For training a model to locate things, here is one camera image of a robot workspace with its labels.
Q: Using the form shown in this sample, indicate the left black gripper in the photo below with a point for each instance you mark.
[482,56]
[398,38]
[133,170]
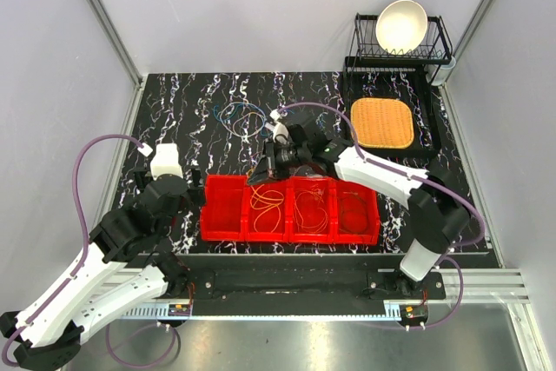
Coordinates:
[144,180]

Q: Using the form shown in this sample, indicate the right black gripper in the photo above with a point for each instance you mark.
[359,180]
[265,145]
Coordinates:
[264,171]

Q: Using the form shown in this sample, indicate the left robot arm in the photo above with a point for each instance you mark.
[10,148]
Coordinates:
[50,332]

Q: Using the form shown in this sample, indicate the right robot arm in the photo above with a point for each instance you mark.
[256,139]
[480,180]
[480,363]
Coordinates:
[438,215]

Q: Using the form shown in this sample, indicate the red bin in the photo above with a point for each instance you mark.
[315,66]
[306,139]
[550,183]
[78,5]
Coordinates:
[266,212]
[358,215]
[312,216]
[221,216]

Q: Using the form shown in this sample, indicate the orange woven mat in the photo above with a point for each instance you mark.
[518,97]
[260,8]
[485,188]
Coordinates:
[382,123]

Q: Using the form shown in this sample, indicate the black dish rack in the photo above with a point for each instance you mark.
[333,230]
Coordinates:
[365,53]

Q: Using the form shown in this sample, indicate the white cup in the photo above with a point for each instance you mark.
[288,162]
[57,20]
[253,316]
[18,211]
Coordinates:
[439,74]

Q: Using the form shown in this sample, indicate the white bowl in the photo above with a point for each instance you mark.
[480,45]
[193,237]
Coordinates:
[401,27]

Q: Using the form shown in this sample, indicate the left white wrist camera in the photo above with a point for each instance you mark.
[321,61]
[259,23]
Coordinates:
[165,160]

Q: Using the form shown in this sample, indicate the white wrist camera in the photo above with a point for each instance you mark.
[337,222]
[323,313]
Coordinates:
[279,130]
[165,160]

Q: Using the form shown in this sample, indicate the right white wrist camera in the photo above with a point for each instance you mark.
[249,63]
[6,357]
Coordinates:
[279,130]

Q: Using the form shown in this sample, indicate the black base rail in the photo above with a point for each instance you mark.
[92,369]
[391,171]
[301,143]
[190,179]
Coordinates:
[375,275]

